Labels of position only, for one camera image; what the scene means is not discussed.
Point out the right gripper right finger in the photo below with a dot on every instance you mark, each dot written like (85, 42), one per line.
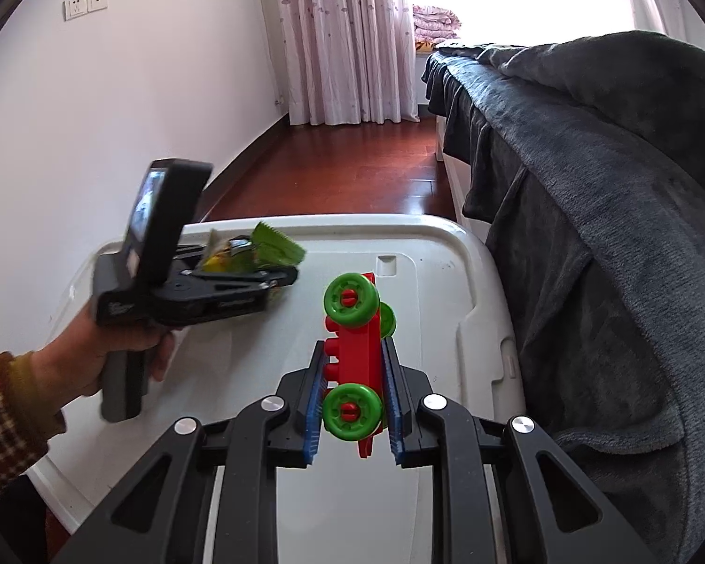
(501, 492)

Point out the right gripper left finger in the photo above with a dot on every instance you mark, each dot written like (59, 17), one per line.
(207, 492)

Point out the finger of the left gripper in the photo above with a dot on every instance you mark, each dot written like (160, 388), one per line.
(193, 283)

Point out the green snack wrapper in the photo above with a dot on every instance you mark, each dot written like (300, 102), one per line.
(263, 247)

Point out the red toy car green wheels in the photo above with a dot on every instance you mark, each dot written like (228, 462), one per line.
(357, 321)

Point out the plaid sleeve left forearm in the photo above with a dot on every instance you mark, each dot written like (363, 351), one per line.
(26, 423)

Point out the left hand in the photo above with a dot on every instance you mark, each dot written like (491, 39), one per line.
(70, 365)

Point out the pink patterned left curtain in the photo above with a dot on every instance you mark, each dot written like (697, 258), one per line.
(349, 61)

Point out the pink patterned curtain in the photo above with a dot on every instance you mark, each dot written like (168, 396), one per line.
(349, 61)
(668, 17)

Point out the dark grey bed blanket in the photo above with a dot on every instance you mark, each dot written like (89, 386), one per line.
(587, 164)

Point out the folded pink quilt stack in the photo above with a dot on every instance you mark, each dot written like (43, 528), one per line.
(433, 25)

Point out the pink patterned right curtain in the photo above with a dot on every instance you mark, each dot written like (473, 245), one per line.
(668, 17)

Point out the white wall socket plate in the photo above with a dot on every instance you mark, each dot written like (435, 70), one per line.
(73, 9)

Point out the white bed frame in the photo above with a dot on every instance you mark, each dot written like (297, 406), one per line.
(459, 179)

